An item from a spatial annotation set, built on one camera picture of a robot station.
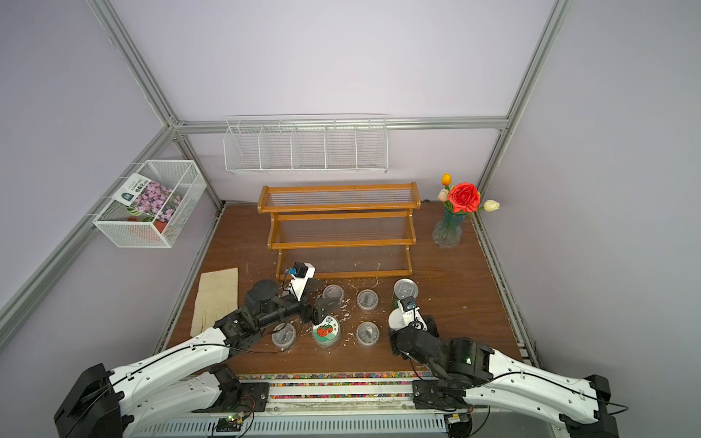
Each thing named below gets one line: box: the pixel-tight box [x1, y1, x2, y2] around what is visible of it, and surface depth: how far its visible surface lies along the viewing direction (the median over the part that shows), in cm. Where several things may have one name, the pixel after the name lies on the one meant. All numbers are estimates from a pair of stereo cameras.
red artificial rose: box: [447, 182, 482, 214], surface depth 74 cm
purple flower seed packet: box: [112, 173, 184, 223], surface depth 75 cm
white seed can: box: [387, 307, 409, 332], surface depth 74 cm
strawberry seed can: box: [312, 315, 341, 351], surface depth 79 cm
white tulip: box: [483, 198, 501, 212], surface depth 83 cm
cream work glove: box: [189, 267, 240, 338], surface depth 94 cm
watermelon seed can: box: [392, 277, 419, 311], surface depth 84 cm
